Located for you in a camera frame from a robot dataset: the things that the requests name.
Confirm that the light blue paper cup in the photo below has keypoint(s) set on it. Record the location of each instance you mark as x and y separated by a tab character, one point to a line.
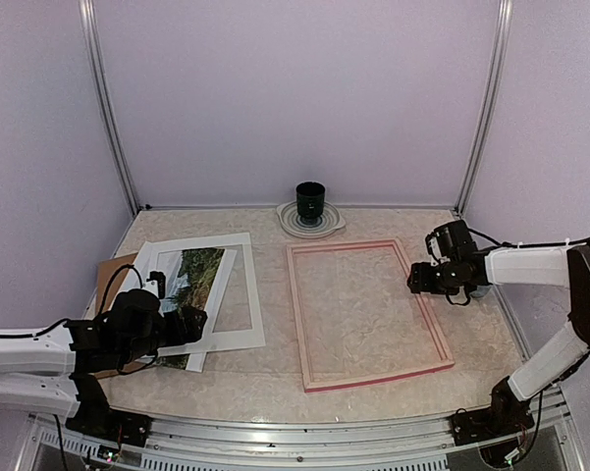
480	292

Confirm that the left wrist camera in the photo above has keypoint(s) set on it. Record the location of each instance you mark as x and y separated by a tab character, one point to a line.
156	283

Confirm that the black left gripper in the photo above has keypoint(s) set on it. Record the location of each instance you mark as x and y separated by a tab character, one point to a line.
192	332

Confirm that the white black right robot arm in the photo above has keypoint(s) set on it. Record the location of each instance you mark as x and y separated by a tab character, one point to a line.
535	270

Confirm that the pink wooden picture frame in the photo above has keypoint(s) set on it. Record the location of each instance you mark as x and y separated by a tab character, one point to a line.
446	361

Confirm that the left aluminium corner post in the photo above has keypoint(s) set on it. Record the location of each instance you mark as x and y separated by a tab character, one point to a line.
93	47

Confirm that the dark green cup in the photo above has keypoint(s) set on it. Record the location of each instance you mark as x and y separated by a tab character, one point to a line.
310	200

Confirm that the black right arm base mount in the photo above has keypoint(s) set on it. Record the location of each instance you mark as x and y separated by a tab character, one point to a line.
479	425

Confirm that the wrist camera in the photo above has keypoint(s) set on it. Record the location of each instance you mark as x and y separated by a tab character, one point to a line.
156	283
433	247

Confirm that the right aluminium corner post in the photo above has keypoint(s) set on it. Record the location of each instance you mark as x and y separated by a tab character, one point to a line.
488	106

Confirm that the striped ceramic plate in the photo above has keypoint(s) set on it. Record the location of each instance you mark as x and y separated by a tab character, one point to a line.
329	223

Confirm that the aluminium corner post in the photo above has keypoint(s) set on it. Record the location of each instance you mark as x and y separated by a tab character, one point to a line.
488	106
93	47

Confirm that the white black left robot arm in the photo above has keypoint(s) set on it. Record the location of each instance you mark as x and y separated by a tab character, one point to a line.
54	370

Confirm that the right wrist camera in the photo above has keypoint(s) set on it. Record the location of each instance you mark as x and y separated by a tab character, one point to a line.
433	247

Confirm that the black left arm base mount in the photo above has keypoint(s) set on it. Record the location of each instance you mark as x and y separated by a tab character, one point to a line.
120	427

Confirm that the white mat board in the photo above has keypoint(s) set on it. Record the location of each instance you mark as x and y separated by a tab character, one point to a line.
239	323

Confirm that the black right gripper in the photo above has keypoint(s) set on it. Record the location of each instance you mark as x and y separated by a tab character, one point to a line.
421	282

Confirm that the brown backing board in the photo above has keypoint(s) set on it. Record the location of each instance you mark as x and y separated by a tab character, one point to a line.
110	279

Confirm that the aluminium front rail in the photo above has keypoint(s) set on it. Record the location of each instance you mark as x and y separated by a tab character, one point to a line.
416	443

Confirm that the landscape photo print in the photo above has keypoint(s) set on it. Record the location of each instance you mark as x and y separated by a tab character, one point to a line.
197	277

